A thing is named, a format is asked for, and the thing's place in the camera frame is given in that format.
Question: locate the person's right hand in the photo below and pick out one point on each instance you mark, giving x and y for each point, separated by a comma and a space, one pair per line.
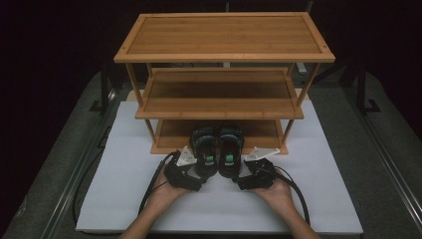
275, 195

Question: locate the wooden three-tier shoe rack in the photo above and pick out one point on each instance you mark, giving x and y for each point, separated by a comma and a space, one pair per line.
224, 35

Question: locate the small white object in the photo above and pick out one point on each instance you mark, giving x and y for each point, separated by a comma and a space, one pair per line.
301, 68

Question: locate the metal table rail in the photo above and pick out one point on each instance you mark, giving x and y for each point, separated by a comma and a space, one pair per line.
388, 149
76, 172

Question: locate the white table board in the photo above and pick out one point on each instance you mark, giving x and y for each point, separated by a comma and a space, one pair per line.
116, 186

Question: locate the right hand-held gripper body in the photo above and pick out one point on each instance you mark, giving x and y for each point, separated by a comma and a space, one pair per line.
258, 174

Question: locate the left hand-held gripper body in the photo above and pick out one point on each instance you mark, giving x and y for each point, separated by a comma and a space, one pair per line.
180, 174

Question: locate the person's left hand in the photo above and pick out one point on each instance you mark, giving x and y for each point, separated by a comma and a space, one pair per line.
166, 191

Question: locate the black metal stand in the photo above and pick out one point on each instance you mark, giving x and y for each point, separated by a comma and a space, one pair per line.
361, 86
104, 86

